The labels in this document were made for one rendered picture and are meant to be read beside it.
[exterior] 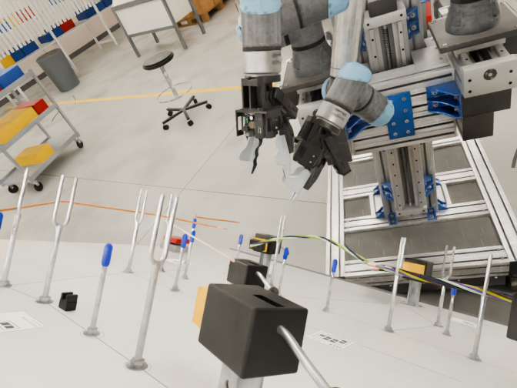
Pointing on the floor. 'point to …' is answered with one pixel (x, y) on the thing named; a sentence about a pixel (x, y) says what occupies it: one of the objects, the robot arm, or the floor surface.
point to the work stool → (171, 87)
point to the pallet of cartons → (201, 11)
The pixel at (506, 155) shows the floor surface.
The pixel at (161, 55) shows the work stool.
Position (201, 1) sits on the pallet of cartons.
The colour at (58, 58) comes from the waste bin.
